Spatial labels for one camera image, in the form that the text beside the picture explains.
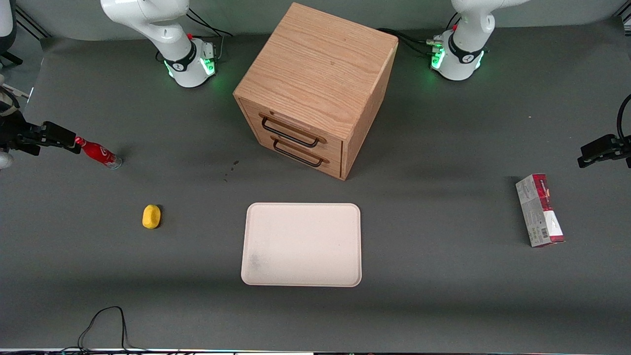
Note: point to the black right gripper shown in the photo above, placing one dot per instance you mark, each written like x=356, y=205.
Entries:
x=11, y=132

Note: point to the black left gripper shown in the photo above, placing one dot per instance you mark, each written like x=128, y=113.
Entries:
x=622, y=148

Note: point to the red coke bottle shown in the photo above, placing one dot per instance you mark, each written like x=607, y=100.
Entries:
x=96, y=150

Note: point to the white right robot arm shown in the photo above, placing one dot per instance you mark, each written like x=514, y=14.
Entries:
x=182, y=64

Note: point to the beige plastic tray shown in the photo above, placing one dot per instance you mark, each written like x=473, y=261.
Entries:
x=301, y=244

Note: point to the red and white carton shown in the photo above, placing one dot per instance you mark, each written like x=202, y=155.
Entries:
x=540, y=212

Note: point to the yellow lemon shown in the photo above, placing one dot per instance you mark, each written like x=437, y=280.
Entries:
x=151, y=217

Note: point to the wooden drawer front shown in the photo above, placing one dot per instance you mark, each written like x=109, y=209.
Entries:
x=259, y=140
x=251, y=114

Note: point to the dark grey table mat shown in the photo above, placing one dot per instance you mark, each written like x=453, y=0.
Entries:
x=443, y=305

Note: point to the wooden drawer cabinet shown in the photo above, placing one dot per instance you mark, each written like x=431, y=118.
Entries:
x=315, y=64

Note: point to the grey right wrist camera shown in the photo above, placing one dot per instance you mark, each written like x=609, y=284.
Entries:
x=5, y=160

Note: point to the black frame bar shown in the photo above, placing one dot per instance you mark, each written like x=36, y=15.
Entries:
x=32, y=23

